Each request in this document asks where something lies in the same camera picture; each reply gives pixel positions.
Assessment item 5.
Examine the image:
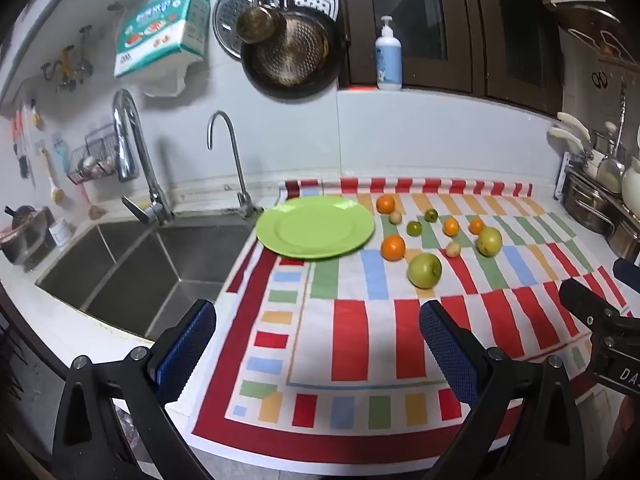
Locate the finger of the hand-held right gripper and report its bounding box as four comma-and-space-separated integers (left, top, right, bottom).
612, 257, 640, 292
558, 277, 627, 331

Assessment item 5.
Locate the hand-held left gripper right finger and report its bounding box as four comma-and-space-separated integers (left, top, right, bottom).
419, 301, 586, 480

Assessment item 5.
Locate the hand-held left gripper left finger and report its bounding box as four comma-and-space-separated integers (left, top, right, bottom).
51, 299, 218, 480

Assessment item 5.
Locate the large green guava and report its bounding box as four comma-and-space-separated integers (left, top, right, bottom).
406, 252, 444, 290

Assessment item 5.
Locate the large orange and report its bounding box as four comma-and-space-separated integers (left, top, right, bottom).
380, 234, 407, 262

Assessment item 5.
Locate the green plate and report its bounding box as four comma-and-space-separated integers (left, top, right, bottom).
255, 196, 376, 261

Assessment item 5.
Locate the person's right forearm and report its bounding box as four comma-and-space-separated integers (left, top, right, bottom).
606, 392, 640, 472

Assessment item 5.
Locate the stainless steel pot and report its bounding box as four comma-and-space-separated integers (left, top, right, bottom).
562, 167, 621, 233
607, 210, 640, 261

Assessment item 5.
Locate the white jug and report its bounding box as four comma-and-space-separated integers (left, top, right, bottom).
621, 156, 640, 208

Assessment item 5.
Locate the striped colourful table mat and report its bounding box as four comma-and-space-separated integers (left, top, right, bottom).
187, 176, 632, 473

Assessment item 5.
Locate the stainless steel sink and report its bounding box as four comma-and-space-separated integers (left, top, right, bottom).
35, 212, 261, 343

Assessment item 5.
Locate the metal ladle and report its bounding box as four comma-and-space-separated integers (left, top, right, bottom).
597, 80, 628, 188

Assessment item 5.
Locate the brown scrubber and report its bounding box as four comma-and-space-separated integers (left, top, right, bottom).
82, 185, 108, 219

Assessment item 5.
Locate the white cup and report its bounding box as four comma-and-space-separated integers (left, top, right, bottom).
49, 220, 72, 247

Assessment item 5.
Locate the thin gooseneck faucet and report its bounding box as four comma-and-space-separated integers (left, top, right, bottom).
207, 111, 264, 220

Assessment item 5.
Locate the wooden dish brush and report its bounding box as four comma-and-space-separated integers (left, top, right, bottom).
37, 147, 68, 206

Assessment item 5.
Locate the dark cooking pot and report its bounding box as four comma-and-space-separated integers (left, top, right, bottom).
0, 205, 56, 266

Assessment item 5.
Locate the large chrome faucet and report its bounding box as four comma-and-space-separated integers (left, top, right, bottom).
111, 88, 175, 226

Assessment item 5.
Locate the dark wooden cabinet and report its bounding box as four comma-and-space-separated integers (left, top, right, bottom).
337, 0, 566, 111

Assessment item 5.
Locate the white pump bottle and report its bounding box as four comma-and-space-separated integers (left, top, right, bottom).
375, 16, 404, 92

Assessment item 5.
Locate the black frying pan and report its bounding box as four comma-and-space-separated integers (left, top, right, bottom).
240, 0, 347, 101

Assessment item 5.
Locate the tissue pack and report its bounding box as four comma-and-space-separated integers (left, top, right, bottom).
114, 0, 212, 80

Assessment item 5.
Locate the small brass pan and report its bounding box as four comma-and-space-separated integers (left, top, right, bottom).
235, 0, 286, 43

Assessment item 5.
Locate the white handled knife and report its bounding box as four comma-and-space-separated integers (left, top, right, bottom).
547, 126, 588, 153
556, 111, 596, 136

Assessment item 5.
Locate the wire wall basket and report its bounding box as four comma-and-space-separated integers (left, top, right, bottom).
66, 125, 132, 186

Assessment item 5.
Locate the metal wall hook rack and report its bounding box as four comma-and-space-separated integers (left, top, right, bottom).
41, 25, 95, 93

